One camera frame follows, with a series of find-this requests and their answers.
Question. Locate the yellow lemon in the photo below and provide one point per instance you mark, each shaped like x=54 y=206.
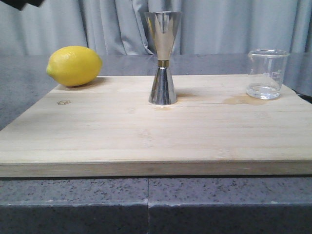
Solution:
x=74 y=65

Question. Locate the steel double jigger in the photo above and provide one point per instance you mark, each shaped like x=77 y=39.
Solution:
x=163 y=27

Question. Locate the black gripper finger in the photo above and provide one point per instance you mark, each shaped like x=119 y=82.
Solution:
x=20 y=4

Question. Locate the small glass beaker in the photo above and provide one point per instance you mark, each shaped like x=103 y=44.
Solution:
x=267 y=69

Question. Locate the grey curtain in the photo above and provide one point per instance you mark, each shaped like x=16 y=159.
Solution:
x=119 y=27

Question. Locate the wooden cutting board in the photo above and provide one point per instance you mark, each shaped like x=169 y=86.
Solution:
x=109 y=128

